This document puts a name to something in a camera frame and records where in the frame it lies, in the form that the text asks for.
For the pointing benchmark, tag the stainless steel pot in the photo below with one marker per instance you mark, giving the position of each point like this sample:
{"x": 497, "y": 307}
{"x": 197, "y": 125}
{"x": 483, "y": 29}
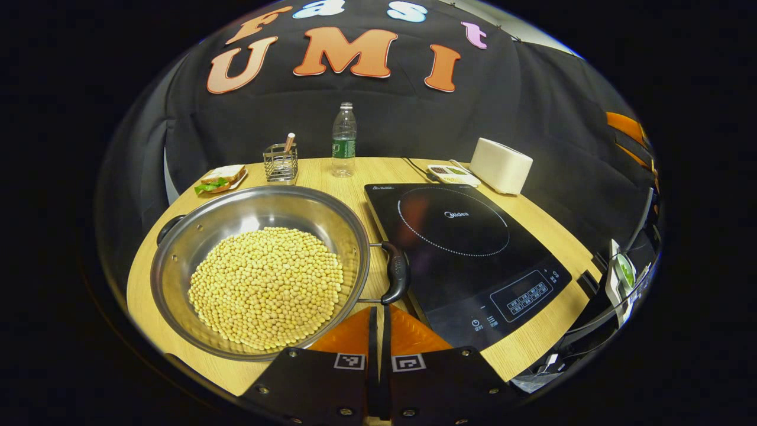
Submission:
{"x": 248, "y": 207}

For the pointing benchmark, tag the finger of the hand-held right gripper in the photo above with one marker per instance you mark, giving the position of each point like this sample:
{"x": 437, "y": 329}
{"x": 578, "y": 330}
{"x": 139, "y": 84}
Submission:
{"x": 626, "y": 125}
{"x": 636, "y": 157}

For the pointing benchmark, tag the white seasoning tray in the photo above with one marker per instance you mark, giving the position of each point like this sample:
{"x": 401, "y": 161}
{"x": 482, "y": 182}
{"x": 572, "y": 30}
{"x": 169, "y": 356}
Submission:
{"x": 452, "y": 174}

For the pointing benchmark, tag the pile of soybeans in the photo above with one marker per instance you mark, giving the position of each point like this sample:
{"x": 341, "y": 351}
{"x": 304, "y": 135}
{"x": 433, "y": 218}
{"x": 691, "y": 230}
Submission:
{"x": 266, "y": 290}

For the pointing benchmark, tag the brown stick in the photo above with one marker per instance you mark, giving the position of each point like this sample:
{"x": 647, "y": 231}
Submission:
{"x": 289, "y": 142}

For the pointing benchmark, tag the black induction cooktop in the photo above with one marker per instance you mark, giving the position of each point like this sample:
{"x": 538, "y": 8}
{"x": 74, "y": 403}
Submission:
{"x": 455, "y": 236}

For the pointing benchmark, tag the clear plastic water bottle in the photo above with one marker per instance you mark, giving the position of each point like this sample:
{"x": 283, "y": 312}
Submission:
{"x": 343, "y": 148}

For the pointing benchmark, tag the white plate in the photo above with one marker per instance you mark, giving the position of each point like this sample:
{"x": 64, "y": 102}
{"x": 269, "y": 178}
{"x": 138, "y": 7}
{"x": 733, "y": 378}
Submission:
{"x": 239, "y": 180}

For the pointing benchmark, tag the black backdrop cloth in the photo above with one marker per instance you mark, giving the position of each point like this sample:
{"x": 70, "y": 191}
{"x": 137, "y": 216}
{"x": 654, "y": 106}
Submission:
{"x": 266, "y": 118}

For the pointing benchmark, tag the sandwich with lettuce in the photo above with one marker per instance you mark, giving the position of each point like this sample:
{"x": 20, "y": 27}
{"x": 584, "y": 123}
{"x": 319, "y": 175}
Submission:
{"x": 219, "y": 179}

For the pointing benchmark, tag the white toaster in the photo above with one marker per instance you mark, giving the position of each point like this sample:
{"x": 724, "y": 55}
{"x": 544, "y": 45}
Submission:
{"x": 500, "y": 165}

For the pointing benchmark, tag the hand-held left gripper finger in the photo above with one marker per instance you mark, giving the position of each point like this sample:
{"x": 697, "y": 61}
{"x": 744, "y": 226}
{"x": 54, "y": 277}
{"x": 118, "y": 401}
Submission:
{"x": 385, "y": 384}
{"x": 373, "y": 378}

